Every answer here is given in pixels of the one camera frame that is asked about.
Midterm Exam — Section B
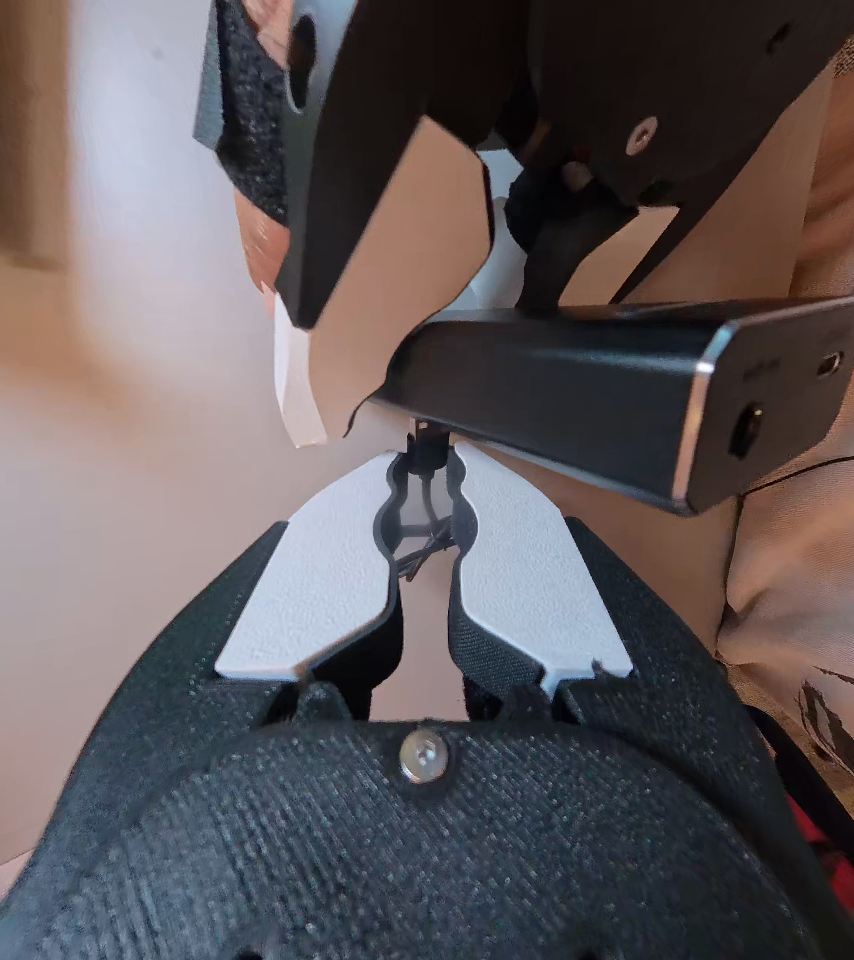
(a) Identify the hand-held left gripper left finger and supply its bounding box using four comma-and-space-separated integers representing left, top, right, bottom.
213, 448, 406, 717

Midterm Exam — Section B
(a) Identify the black usb cable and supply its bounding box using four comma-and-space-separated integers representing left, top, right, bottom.
389, 416, 467, 582

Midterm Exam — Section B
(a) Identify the black multi-port usb hub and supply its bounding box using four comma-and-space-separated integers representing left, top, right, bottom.
367, 294, 854, 519

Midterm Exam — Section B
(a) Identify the person's beige sweatshirt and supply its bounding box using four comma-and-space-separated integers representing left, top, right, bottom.
712, 0, 854, 796

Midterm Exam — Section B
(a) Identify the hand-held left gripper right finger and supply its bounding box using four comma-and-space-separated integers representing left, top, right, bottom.
445, 441, 635, 717

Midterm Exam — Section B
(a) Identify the person's right hand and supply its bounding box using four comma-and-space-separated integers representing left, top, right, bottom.
234, 0, 301, 301

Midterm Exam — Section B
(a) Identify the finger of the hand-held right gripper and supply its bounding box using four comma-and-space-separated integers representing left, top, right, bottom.
273, 116, 497, 450
457, 148, 640, 318

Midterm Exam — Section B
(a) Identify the thin black cord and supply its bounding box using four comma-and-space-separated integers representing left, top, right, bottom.
734, 452, 854, 505

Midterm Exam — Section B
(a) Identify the red object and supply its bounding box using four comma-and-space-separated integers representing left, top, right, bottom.
785, 793, 854, 915

